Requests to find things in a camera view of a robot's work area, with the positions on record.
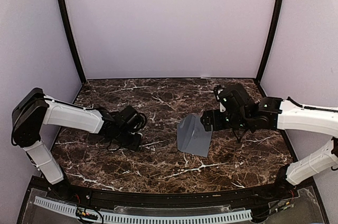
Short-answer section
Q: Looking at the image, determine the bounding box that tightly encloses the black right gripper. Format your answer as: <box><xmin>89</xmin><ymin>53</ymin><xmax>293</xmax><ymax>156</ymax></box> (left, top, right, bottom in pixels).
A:
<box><xmin>201</xmin><ymin>108</ymin><xmax>251</xmax><ymax>131</ymax></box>

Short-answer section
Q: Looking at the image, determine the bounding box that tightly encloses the black frame post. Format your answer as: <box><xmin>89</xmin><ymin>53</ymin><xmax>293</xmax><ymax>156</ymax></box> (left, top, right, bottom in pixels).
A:
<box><xmin>58</xmin><ymin>0</ymin><xmax>87</xmax><ymax>85</ymax></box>
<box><xmin>255</xmin><ymin>0</ymin><xmax>283</xmax><ymax>84</ymax></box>

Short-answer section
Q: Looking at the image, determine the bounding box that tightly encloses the black table edge rail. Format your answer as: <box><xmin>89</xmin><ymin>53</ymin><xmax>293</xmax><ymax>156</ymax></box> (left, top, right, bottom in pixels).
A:
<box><xmin>27</xmin><ymin>176</ymin><xmax>323</xmax><ymax>209</ymax></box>

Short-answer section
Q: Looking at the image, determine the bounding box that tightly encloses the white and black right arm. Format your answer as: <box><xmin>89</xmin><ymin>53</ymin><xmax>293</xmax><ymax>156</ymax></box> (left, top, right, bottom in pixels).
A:
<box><xmin>201</xmin><ymin>83</ymin><xmax>337</xmax><ymax>200</ymax></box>

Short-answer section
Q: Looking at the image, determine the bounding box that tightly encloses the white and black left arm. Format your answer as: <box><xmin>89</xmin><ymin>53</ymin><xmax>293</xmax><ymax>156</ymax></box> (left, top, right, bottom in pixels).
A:
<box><xmin>11</xmin><ymin>88</ymin><xmax>147</xmax><ymax>201</ymax></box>

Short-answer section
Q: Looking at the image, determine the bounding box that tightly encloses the black left frame post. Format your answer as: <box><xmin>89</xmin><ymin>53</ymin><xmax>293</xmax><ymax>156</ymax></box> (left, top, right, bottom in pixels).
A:
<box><xmin>58</xmin><ymin>0</ymin><xmax>87</xmax><ymax>85</ymax></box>

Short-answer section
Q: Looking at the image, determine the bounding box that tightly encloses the black right frame post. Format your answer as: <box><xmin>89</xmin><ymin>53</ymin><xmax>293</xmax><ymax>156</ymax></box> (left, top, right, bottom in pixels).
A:
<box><xmin>255</xmin><ymin>0</ymin><xmax>283</xmax><ymax>84</ymax></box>

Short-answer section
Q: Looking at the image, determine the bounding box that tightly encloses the grey slotted cable duct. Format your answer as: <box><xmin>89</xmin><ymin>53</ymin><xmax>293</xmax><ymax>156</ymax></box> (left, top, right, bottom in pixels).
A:
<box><xmin>34</xmin><ymin>196</ymin><xmax>252</xmax><ymax>223</ymax></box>

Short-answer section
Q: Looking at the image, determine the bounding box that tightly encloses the grey envelope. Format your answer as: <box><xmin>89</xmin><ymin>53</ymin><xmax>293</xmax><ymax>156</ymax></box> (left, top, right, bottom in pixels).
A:
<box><xmin>177</xmin><ymin>114</ymin><xmax>212</xmax><ymax>157</ymax></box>

